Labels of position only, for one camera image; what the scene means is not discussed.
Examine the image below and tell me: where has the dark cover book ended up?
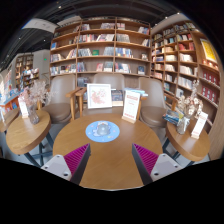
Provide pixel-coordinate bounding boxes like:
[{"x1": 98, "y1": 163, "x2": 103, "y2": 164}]
[{"x1": 111, "y1": 89, "x2": 124, "y2": 108}]

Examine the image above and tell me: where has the grey computer mouse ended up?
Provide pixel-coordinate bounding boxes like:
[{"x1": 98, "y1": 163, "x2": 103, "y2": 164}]
[{"x1": 95, "y1": 121, "x2": 110, "y2": 137}]

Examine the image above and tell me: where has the tall wooden bookshelf with books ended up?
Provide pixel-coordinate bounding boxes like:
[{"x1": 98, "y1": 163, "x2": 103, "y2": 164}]
[{"x1": 149, "y1": 20, "x2": 224, "y2": 158}]

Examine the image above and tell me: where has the distant wooden bookshelf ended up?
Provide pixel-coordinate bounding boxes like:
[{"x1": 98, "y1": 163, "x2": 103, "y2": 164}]
[{"x1": 14, "y1": 53, "x2": 36, "y2": 81}]

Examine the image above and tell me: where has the white ceiling vent panel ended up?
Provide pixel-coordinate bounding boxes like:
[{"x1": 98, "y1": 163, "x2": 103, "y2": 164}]
[{"x1": 21, "y1": 18, "x2": 58, "y2": 34}]

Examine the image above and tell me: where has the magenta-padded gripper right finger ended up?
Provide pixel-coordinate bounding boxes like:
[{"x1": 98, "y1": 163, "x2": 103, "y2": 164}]
[{"x1": 131, "y1": 143, "x2": 184, "y2": 186}]

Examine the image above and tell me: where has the pile of light blue books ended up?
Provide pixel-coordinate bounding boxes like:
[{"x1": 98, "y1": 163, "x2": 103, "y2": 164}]
[{"x1": 123, "y1": 87, "x2": 149, "y2": 98}]

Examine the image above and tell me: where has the brown padded wooden armchair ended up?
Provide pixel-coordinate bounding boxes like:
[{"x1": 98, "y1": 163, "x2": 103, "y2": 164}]
[
  {"x1": 74, "y1": 72, "x2": 129, "y2": 116},
  {"x1": 134, "y1": 77, "x2": 174, "y2": 129},
  {"x1": 41, "y1": 73, "x2": 81, "y2": 125}
]

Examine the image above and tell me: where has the white framed floral picture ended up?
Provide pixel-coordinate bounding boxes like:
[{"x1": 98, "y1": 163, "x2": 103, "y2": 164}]
[{"x1": 86, "y1": 83, "x2": 113, "y2": 110}]

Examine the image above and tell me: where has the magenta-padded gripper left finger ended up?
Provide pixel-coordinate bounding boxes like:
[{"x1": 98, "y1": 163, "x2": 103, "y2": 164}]
[{"x1": 41, "y1": 143, "x2": 92, "y2": 186}]

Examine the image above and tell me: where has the wide wooden bookshelf with books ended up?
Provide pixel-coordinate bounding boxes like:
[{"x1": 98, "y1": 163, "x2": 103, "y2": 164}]
[{"x1": 49, "y1": 17, "x2": 152, "y2": 88}]

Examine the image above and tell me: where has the small white sign on stand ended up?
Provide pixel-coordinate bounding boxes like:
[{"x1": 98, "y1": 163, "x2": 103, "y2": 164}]
[
  {"x1": 190, "y1": 110, "x2": 209, "y2": 140},
  {"x1": 17, "y1": 96, "x2": 30, "y2": 119}
]

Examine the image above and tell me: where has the white sign on wooden base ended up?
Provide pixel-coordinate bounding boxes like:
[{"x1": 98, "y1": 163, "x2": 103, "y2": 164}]
[{"x1": 121, "y1": 90, "x2": 142, "y2": 124}]

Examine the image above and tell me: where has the stack of books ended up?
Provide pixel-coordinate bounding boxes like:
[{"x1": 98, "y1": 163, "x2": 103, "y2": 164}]
[{"x1": 162, "y1": 109, "x2": 183, "y2": 126}]

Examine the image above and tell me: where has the round blue mouse pad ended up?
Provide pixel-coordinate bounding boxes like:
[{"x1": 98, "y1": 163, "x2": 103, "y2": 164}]
[{"x1": 85, "y1": 120, "x2": 121, "y2": 143}]

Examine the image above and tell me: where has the round wooden side table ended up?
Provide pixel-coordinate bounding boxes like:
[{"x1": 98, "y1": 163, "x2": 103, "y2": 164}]
[
  {"x1": 162, "y1": 119, "x2": 212, "y2": 168},
  {"x1": 5, "y1": 109, "x2": 54, "y2": 168}
]

